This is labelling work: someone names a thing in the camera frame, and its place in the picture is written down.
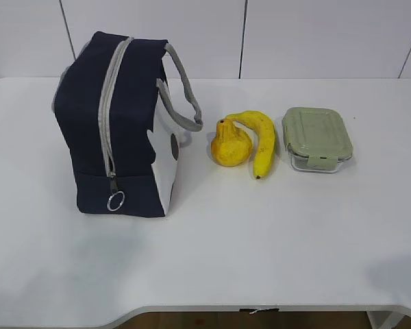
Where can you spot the yellow pear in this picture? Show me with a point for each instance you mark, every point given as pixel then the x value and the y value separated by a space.
pixel 232 145

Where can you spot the white table leg frame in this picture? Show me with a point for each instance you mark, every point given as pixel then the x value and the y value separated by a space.
pixel 384 319

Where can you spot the black tape on table edge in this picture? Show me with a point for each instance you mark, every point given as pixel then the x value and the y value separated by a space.
pixel 253 311

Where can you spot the yellow banana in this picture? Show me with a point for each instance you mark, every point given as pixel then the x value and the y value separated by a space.
pixel 264 128

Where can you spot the glass container with green lid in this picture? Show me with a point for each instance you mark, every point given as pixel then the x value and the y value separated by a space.
pixel 316 139

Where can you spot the navy and white lunch bag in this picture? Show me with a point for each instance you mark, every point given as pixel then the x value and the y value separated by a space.
pixel 121 106

